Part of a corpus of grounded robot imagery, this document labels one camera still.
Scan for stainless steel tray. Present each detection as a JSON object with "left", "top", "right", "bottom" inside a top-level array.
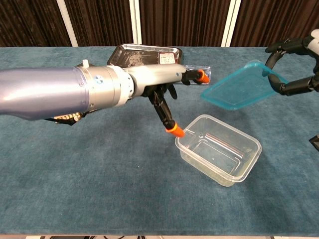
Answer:
[{"left": 107, "top": 43, "right": 184, "bottom": 68}]

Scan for left silver hand orange fingertips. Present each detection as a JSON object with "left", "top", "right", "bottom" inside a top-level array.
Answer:
[{"left": 129, "top": 63, "right": 211, "bottom": 138}]

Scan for red and white card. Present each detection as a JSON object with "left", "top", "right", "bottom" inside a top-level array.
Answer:
[{"left": 159, "top": 52, "right": 175, "bottom": 65}]

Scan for right silver hand black fingers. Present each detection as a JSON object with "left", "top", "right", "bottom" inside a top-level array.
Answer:
[{"left": 262, "top": 28, "right": 319, "bottom": 152}]

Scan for teal container lid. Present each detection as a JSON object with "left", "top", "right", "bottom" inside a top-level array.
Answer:
[{"left": 200, "top": 60, "right": 290, "bottom": 111}]

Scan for teal velvet tablecloth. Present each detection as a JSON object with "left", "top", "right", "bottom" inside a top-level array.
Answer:
[{"left": 0, "top": 46, "right": 319, "bottom": 236}]

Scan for clear plastic container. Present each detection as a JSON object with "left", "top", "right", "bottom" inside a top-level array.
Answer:
[{"left": 175, "top": 114, "right": 263, "bottom": 188}]

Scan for yellow spiral notebook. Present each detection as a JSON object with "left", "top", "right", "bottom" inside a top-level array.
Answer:
[{"left": 53, "top": 113, "right": 84, "bottom": 124}]

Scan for dark brown partition panel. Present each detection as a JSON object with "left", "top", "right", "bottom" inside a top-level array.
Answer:
[
  {"left": 64, "top": 0, "right": 139, "bottom": 47},
  {"left": 230, "top": 0, "right": 319, "bottom": 49},
  {"left": 0, "top": 0, "right": 78, "bottom": 47},
  {"left": 134, "top": 0, "right": 242, "bottom": 47}
]

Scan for clear water bottle pink label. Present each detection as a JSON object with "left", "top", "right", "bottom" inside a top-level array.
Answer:
[{"left": 183, "top": 64, "right": 212, "bottom": 85}]

